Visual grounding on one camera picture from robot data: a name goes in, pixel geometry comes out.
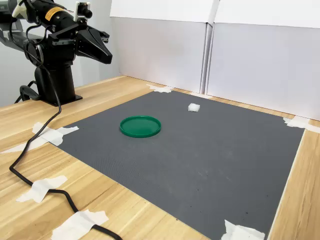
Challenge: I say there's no white tape piece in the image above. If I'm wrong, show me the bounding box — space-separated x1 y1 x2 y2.
282 115 320 133
219 219 266 240
0 121 80 155
51 209 110 240
16 175 69 204
146 83 175 94

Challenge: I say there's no white tape wad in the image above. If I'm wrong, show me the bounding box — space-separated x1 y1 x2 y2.
11 1 31 19

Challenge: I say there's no small white plastic terminal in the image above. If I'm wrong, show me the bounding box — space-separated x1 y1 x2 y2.
187 102 201 113

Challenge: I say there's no long black camera cable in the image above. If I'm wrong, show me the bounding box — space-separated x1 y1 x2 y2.
8 0 123 240

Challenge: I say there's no white partition panel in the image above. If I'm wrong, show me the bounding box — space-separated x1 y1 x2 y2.
109 0 216 95
204 0 320 119

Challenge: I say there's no small white camera box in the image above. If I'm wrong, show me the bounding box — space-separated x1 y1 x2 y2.
74 1 93 23

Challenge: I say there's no round green lid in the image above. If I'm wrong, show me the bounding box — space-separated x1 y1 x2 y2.
119 114 162 139

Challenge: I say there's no dark grey mat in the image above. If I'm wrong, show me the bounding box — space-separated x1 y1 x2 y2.
48 89 306 240

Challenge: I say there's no black base power cable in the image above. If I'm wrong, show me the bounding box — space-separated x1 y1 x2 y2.
13 79 41 104

